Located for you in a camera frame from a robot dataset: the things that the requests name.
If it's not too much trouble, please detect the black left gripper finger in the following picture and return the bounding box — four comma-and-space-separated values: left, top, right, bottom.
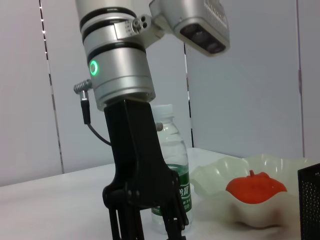
159, 191, 190, 240
106, 202, 146, 240

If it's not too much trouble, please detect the clear plastic water bottle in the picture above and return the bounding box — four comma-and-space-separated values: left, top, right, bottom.
149, 104, 194, 236

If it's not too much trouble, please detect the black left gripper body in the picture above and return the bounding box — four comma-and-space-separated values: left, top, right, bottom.
101, 98, 181, 209

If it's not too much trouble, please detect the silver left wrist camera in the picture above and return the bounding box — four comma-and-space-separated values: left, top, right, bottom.
148, 0, 231, 58

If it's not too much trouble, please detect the black mesh pen holder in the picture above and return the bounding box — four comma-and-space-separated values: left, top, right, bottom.
297, 163, 320, 240

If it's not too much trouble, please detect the orange fruit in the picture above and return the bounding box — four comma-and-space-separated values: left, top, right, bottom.
225, 169, 288, 205

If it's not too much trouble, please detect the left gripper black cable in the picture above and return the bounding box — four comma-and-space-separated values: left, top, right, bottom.
72, 78, 113, 146

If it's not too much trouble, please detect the pale green glass fruit plate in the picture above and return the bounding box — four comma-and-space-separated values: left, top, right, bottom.
189, 154, 320, 229

